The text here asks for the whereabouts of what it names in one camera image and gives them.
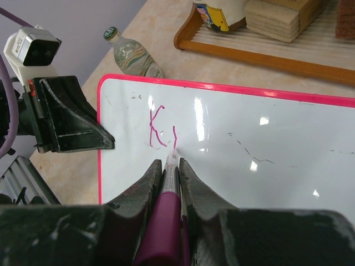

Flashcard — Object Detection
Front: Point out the wooden two-tier shelf rack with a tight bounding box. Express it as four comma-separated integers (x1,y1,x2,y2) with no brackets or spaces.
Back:
174,1,354,86

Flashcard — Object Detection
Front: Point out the clear glass bottle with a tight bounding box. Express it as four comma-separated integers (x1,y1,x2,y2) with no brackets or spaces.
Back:
103,27,165,78

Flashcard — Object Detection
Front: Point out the pink framed whiteboard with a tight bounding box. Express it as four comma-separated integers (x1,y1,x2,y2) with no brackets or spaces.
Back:
97,74,354,219

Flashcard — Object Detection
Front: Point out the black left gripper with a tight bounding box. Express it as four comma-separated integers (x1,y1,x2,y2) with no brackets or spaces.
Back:
24,76,115,153

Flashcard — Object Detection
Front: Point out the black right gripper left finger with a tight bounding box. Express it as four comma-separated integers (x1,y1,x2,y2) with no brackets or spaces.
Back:
1,160,162,265

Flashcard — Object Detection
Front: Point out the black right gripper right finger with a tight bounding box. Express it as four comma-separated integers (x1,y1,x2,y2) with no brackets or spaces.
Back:
180,158,354,265

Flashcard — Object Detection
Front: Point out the tan sponge block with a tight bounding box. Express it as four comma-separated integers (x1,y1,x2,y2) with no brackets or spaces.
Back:
244,0,329,42

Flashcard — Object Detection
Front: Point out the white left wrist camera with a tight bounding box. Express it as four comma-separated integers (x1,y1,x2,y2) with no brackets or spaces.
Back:
3,25,62,92

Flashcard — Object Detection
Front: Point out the magenta capped whiteboard marker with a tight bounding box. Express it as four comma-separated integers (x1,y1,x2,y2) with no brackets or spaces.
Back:
133,149,190,265

